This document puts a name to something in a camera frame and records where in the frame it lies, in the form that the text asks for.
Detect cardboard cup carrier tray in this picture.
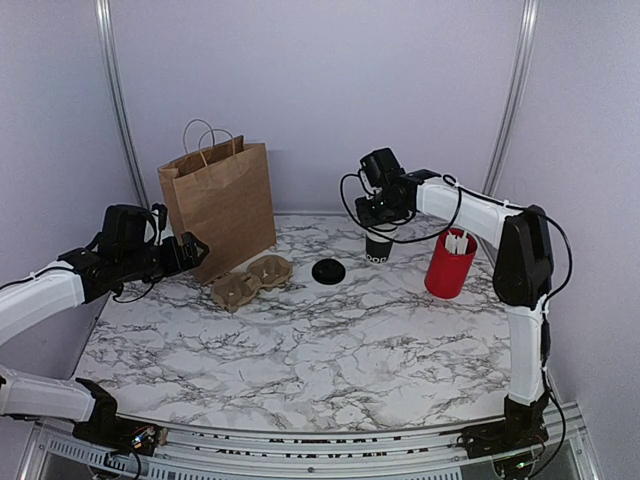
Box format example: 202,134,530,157
211,255,293,313

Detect aluminium frame post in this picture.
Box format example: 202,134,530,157
95,0,151,208
481,0,540,196

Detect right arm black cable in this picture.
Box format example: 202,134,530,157
340,172,574,461

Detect brown paper bag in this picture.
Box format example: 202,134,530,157
158,126,276,285

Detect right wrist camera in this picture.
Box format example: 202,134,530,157
360,147,405,188

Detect stack of paper cups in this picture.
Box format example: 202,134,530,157
365,231,393,264

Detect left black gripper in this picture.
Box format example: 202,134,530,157
119,231,209,284

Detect left aluminium frame post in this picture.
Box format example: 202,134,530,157
95,0,151,208

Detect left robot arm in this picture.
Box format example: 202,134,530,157
1,204,209,456

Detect white sugar packets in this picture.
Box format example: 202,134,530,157
444,230,469,255

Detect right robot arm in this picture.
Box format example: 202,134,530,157
352,167,554,458

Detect black plastic cup lid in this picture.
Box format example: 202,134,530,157
311,258,346,285

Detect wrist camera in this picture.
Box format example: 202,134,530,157
360,147,405,188
101,204,157,251

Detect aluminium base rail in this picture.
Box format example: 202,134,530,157
16,403,602,479

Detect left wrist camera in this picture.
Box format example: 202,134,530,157
101,204,157,251

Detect red cylindrical holder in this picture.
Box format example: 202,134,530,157
425,228,478,299

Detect right aluminium frame post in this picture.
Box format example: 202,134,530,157
481,0,540,196

